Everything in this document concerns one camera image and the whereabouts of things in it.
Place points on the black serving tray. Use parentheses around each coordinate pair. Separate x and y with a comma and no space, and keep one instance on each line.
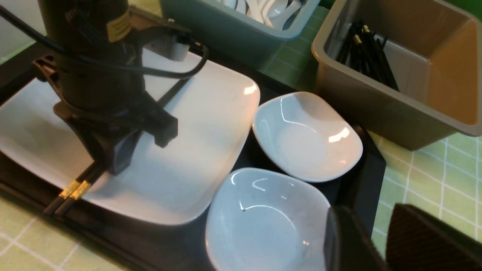
(141,246)

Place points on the white spoons in bin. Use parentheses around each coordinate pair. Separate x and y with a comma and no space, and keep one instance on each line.
(277,14)

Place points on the green checkered tablecloth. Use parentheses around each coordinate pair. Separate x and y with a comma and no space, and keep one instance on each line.
(443,179)

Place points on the black chopsticks in bin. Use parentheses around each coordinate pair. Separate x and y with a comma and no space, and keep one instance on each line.
(362,51)

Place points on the large white square plate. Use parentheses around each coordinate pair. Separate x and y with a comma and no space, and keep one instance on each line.
(170,186)

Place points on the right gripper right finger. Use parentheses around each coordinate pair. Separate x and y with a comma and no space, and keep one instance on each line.
(418,241)

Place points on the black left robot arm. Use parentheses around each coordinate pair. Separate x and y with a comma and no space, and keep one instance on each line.
(99,78)

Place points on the black chopstick pair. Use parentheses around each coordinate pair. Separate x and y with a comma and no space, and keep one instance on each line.
(75,192)

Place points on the white shallow bowl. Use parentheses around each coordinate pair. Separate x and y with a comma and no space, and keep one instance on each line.
(262,220)
(306,138)

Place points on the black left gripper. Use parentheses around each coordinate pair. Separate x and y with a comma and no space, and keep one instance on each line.
(130,121)

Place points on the brown plastic bin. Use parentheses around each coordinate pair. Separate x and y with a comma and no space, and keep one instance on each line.
(434,51)

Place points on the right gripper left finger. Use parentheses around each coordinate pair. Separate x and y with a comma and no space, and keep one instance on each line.
(347,246)

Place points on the teal plastic bin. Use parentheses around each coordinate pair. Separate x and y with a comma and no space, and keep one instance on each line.
(232,33)

